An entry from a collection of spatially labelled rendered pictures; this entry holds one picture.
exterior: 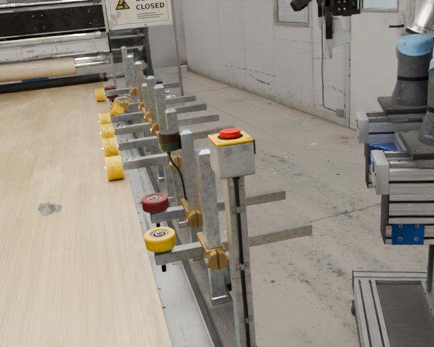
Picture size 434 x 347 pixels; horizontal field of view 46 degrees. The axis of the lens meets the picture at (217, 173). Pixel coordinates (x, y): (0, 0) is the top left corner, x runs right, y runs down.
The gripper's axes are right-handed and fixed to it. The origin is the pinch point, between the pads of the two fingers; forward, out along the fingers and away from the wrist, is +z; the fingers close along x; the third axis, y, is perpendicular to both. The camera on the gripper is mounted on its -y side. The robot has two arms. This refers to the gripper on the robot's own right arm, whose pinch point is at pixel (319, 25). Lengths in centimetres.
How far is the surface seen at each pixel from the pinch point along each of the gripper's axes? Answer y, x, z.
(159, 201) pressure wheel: -49, -77, 41
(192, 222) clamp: -39, -78, 47
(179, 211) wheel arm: -44, -72, 46
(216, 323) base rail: -28, -106, 62
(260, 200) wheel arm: -21, -62, 47
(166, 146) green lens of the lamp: -44, -78, 24
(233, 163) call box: -18, -123, 14
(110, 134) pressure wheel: -88, -12, 37
